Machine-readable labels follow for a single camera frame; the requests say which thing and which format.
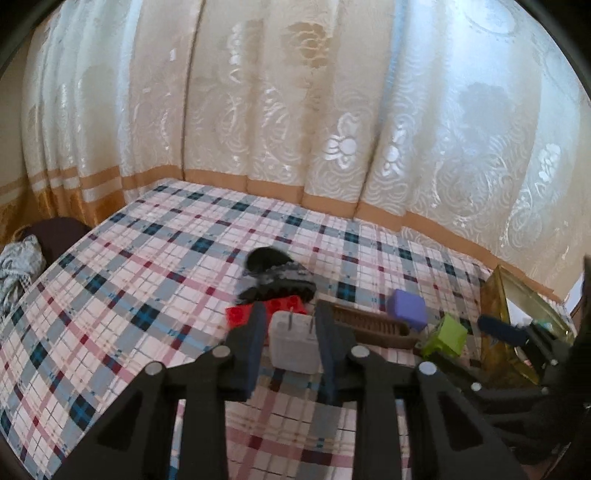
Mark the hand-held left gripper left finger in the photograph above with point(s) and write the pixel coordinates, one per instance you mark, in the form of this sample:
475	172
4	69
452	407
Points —
256	341

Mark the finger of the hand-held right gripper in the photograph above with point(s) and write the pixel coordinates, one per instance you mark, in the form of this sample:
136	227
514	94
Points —
503	330
498	387

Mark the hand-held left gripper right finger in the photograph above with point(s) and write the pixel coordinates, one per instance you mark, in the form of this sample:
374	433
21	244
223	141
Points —
325	341

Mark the golden transparent container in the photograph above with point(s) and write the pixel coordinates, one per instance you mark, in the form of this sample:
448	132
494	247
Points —
496	364

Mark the white charger plug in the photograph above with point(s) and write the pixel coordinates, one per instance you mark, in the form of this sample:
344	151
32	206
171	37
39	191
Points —
293	346

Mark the red building block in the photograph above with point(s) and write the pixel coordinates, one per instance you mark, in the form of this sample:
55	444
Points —
284	307

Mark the brown wooden comb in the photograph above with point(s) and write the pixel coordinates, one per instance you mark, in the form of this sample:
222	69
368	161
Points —
369	325

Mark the green building block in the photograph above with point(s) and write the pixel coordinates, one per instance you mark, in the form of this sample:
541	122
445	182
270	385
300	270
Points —
445	334

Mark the black and grey hair clip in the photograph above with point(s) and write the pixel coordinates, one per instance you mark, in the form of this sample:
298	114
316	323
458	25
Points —
277	277

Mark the purple cube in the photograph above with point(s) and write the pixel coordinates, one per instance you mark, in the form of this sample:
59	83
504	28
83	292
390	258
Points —
406	309

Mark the plaid tablecloth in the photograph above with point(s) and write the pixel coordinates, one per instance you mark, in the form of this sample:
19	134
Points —
138	277

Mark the dark brown chair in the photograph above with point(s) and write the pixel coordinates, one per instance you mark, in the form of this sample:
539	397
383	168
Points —
60	233

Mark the crumpled grey patterned cloth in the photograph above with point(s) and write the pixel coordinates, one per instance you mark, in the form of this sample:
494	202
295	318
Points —
21	263

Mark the cream lace curtain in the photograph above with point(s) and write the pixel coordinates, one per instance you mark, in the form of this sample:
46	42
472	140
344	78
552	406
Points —
295	92

